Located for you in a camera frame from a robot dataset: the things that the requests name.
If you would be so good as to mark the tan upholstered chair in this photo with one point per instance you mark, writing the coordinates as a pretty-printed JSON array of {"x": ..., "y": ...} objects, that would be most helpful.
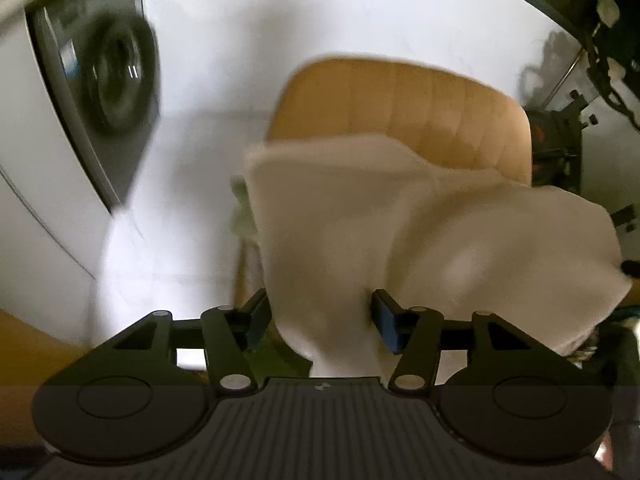
[{"x": 400, "y": 102}]

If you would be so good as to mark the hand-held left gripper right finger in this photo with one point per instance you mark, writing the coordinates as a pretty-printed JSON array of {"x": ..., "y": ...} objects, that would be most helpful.
[{"x": 387, "y": 320}]

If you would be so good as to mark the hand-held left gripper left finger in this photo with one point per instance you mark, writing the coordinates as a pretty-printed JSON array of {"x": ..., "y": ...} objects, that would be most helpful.
[{"x": 257, "y": 317}]

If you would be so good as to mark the white velvet embroidered garment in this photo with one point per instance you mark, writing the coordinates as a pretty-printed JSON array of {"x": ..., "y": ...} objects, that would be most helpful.
[{"x": 400, "y": 240}]

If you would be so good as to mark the dark metal stand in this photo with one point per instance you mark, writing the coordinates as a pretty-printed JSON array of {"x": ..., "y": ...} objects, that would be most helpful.
[{"x": 565, "y": 130}]

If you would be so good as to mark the white washing machine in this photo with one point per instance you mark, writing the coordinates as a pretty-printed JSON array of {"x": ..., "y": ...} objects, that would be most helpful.
[{"x": 75, "y": 90}]

